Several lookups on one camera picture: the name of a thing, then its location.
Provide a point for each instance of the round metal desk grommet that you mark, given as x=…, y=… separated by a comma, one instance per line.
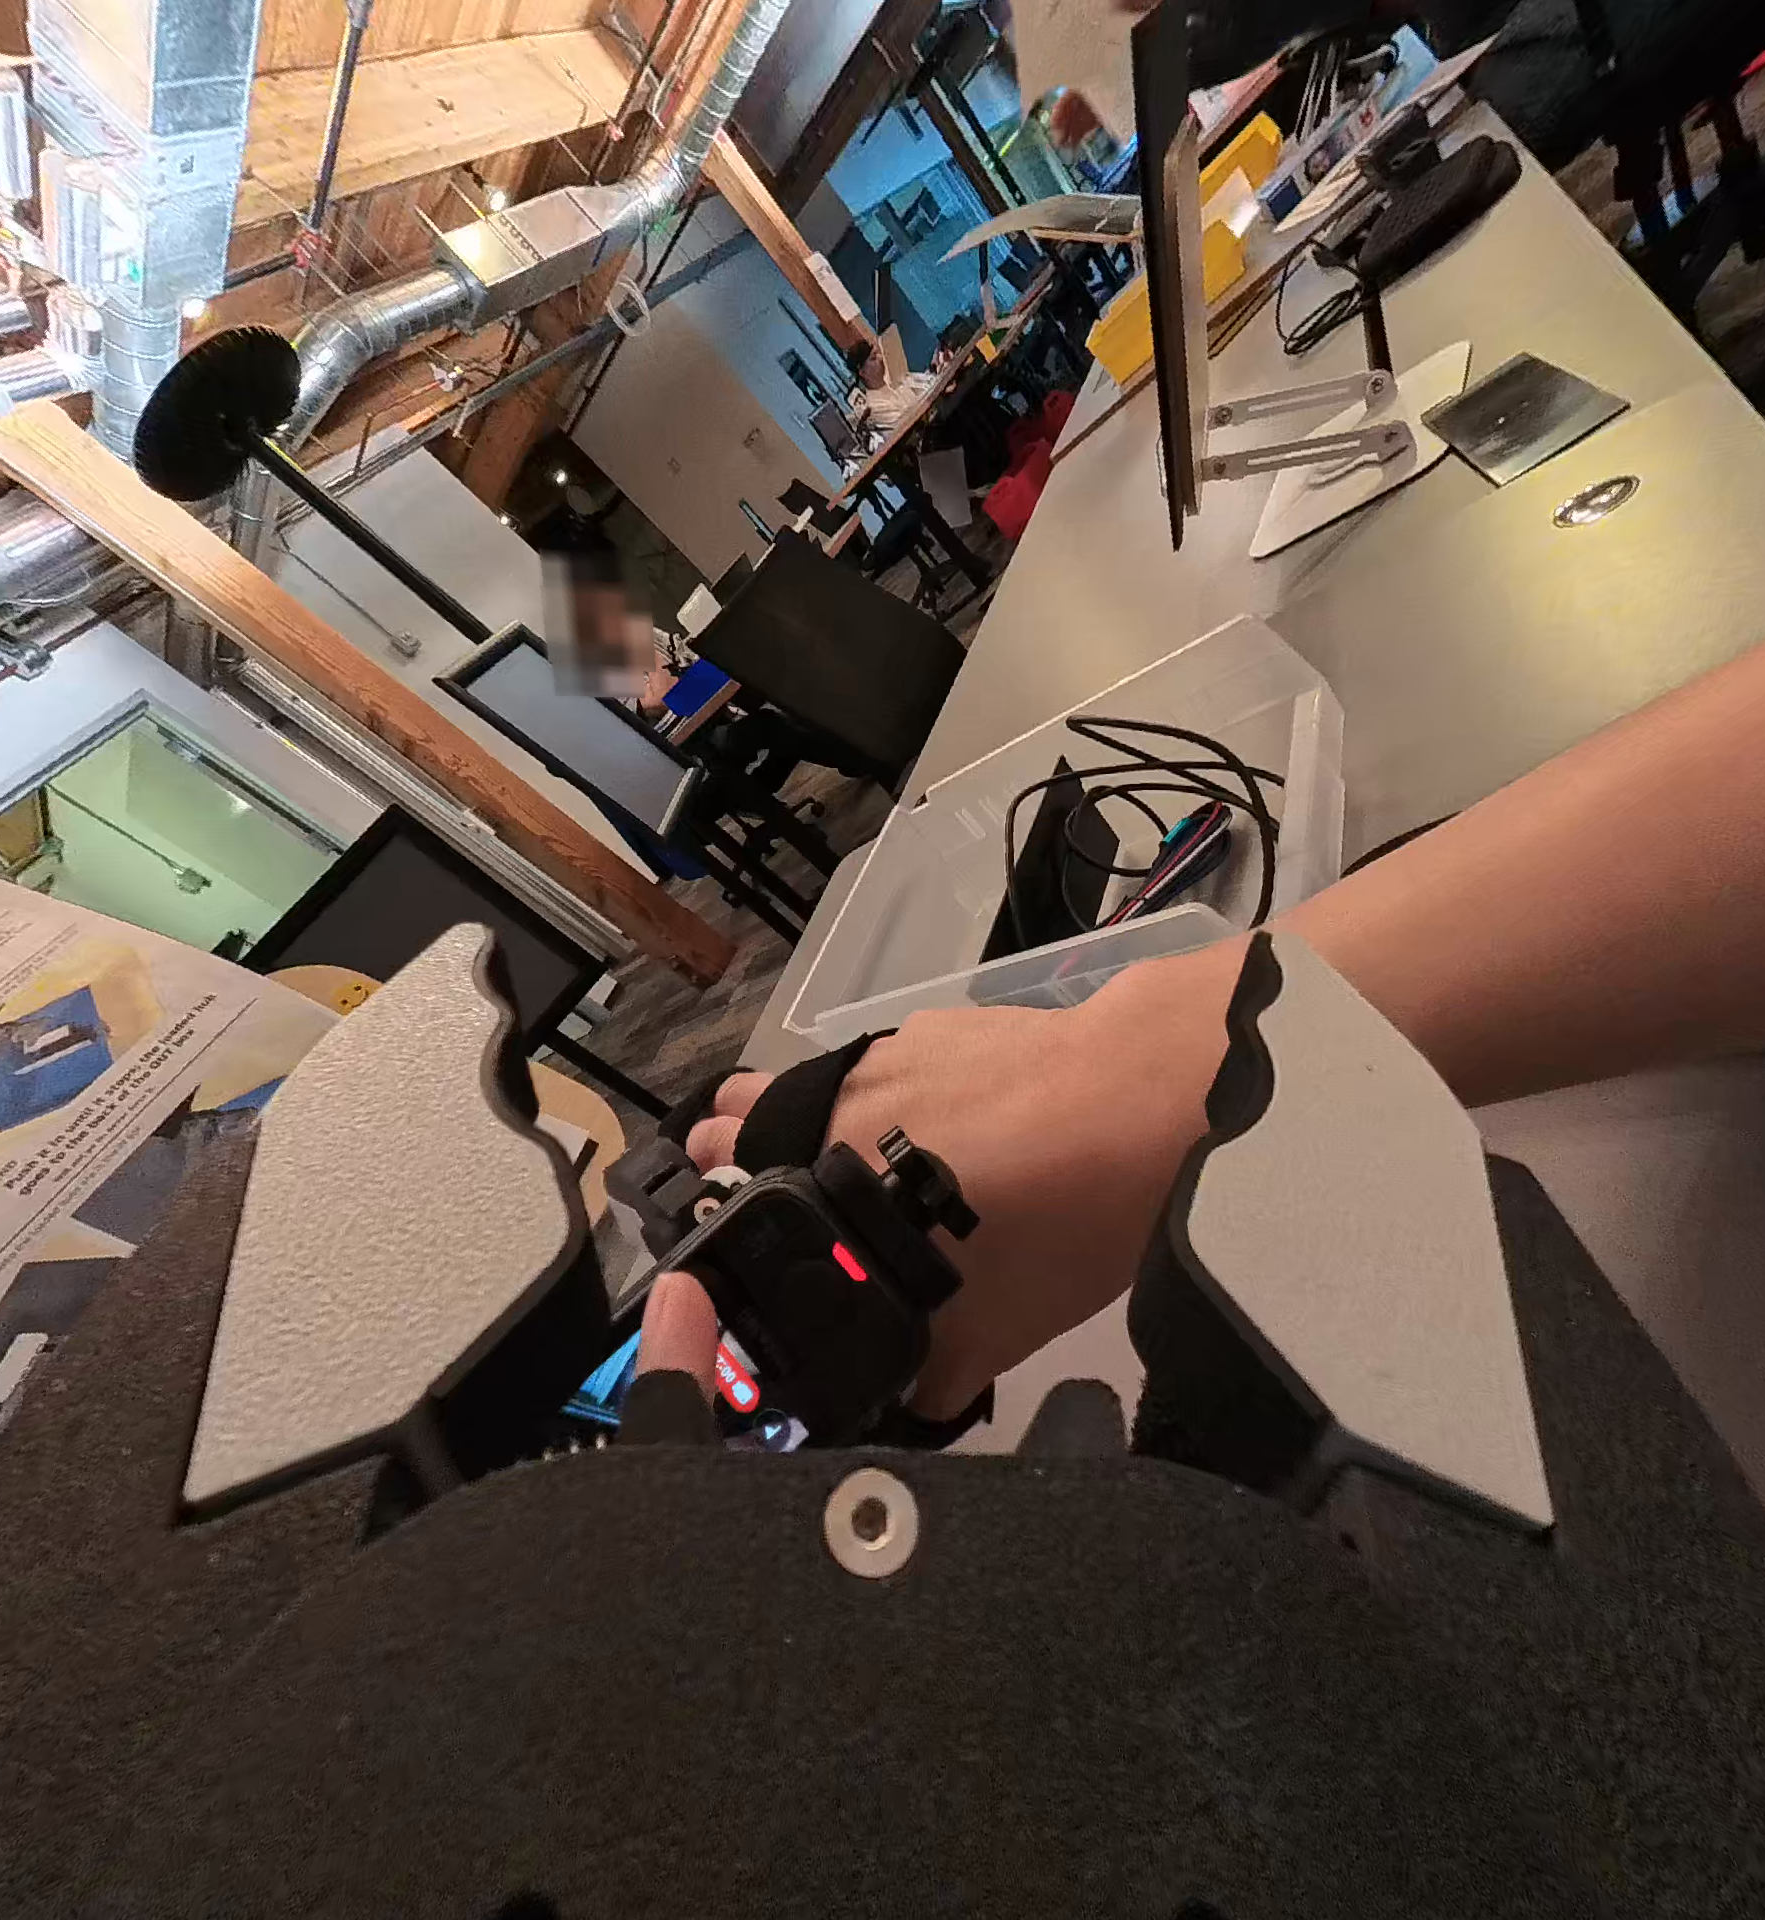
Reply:
x=1596, y=499

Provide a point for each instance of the yellow plastic bin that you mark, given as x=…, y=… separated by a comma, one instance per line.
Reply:
x=1243, y=182

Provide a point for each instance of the black disc on pole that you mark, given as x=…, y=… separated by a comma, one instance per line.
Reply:
x=215, y=411

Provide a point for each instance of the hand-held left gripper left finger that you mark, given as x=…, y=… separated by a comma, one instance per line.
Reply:
x=373, y=1261

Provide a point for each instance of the person's right hand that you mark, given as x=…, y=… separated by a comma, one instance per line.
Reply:
x=1078, y=1141

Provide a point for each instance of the silver ventilation duct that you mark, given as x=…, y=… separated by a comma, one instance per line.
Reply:
x=178, y=210

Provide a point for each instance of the black office chair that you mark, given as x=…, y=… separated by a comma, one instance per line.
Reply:
x=1722, y=121

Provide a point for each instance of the black bag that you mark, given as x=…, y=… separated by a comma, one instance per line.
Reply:
x=1424, y=205

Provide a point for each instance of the grey square plate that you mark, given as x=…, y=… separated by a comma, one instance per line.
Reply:
x=1528, y=421

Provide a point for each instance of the clear plastic bin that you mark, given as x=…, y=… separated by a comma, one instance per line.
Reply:
x=941, y=841

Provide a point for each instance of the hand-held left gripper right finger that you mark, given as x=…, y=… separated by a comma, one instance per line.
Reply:
x=1363, y=1261

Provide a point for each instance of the person's right forearm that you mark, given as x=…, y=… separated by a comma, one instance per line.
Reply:
x=1603, y=870

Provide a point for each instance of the instruction poster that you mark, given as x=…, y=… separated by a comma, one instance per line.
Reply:
x=73, y=1081

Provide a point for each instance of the black monitor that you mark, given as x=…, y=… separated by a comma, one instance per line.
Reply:
x=568, y=737
x=821, y=644
x=417, y=916

